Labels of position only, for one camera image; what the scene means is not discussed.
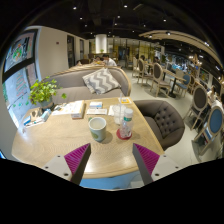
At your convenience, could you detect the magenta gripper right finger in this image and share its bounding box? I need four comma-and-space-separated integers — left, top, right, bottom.
131, 142, 184, 186

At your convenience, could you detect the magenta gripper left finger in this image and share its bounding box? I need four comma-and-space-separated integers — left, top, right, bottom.
42, 142, 92, 186

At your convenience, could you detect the clear plastic water bottle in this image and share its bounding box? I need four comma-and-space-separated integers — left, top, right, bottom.
120, 108, 133, 138

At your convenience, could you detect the red round coaster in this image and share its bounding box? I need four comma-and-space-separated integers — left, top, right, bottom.
116, 129, 132, 140

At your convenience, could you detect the green and white mug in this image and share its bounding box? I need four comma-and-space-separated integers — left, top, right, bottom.
88, 117, 106, 142

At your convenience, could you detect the dark grey tufted armchair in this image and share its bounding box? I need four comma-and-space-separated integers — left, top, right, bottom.
135, 100, 185, 150

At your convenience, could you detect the small thick book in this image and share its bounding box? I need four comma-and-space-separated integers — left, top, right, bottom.
71, 100, 85, 119

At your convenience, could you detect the white menu booklet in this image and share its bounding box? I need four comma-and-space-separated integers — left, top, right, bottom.
52, 102, 74, 115

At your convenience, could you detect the blue tissue box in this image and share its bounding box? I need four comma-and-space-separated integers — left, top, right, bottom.
41, 109, 51, 122

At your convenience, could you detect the clear plastic cup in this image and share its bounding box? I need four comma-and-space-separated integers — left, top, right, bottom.
112, 104, 126, 124

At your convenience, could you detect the blue white card box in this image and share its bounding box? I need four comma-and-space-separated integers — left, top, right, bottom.
23, 115, 31, 126

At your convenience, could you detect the yellow small card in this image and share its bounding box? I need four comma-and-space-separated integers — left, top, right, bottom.
120, 98, 131, 104

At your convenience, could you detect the blue cushioned chair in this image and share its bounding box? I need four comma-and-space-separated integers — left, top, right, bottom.
194, 106, 223, 155

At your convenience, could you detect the green potted plant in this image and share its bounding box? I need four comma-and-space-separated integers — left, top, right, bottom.
29, 76, 61, 110

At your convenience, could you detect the grey upholstered sofa bench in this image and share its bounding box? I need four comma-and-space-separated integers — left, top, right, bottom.
49, 66, 131, 104

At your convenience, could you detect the grey chevron pillow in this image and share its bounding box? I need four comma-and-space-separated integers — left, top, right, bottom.
83, 68, 120, 94

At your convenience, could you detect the wooden oval-back chair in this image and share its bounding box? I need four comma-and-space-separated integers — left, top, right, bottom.
152, 63, 170, 96

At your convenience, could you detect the person in white shirt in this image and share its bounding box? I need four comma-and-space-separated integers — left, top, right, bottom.
103, 54, 116, 66

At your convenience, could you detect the window with stickers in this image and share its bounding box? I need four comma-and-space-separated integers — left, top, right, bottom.
2, 30, 38, 127

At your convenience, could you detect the white round pillar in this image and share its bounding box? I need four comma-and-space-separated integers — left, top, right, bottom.
95, 34, 107, 53

